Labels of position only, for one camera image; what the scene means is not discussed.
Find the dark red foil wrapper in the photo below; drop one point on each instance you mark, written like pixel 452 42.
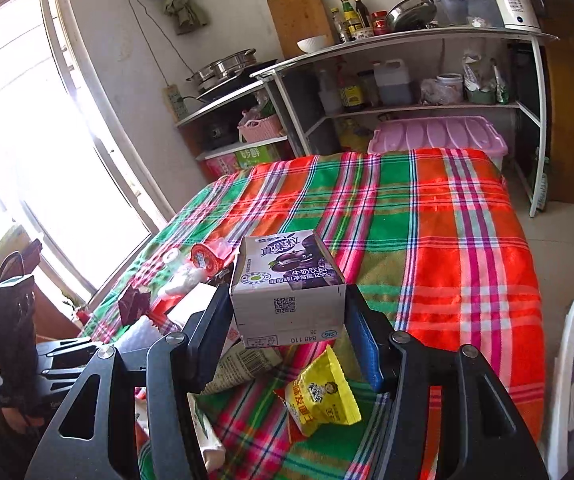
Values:
pixel 133 305

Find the purple white milk carton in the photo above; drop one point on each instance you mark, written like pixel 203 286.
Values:
pixel 287 290

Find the pink storage box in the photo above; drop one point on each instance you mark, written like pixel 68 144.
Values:
pixel 437 135

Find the red lidded jar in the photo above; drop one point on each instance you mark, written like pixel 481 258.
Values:
pixel 379 22

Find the pink plastic basket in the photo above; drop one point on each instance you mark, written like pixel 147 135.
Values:
pixel 262 129

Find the steel frying pan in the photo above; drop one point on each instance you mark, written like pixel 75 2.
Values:
pixel 409 14

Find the yellow label bottle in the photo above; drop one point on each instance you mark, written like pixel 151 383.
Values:
pixel 350 17

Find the yellow cooking oil bottle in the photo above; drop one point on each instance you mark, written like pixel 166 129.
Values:
pixel 354 135

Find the green cardboard carton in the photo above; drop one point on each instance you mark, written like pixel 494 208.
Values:
pixel 257 156

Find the crumpled plastic bag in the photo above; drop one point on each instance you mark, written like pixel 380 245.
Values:
pixel 433 92

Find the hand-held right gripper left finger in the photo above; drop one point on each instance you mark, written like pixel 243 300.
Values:
pixel 201 352

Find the white bowl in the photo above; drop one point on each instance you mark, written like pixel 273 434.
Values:
pixel 312 44

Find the white framed window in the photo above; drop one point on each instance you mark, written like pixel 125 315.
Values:
pixel 57 125

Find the clear plastic bottle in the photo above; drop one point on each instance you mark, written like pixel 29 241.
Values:
pixel 329 95

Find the white low shelf rack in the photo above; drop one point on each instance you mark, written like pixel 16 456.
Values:
pixel 217 105

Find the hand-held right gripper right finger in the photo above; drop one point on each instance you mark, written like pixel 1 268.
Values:
pixel 367 350

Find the white power strip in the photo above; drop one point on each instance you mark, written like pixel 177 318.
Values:
pixel 173 102

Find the red lidded jelly cup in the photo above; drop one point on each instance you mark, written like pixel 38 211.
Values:
pixel 208 258

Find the small seasoning bottle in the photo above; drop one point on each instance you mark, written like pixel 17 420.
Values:
pixel 338 27

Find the brown glass jar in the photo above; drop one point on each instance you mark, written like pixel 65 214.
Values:
pixel 369 90

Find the yellow snack packet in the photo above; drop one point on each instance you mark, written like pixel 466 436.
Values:
pixel 323 396

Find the printed paper wrapper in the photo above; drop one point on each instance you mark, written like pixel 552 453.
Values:
pixel 244 367

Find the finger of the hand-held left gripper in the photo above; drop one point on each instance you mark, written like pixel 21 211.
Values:
pixel 14 320

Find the white green packet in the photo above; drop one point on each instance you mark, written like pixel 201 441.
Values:
pixel 207 435

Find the translucent plastic jug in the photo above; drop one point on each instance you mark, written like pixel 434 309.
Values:
pixel 393 82

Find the wooden cutting board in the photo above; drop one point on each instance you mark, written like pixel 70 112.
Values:
pixel 299 12

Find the plaid cloth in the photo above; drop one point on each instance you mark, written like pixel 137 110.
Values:
pixel 417 260

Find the clear plastic container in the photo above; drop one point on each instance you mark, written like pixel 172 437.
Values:
pixel 467 7

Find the soy sauce bottle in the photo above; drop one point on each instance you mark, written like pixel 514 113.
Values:
pixel 352 92

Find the white tall shelf rack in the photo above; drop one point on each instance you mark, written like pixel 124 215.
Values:
pixel 417 40

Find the black induction cooker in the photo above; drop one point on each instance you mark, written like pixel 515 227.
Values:
pixel 227 91

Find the red cardboard box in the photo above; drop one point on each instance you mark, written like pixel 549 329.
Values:
pixel 221 166

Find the green glass bottle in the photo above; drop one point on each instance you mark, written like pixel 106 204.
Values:
pixel 539 180

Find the green white food bags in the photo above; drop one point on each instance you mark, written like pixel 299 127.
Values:
pixel 484 82

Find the steel steamer pot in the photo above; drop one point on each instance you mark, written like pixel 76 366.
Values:
pixel 222 67

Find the dark sauce bottle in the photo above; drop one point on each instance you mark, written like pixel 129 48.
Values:
pixel 362 12

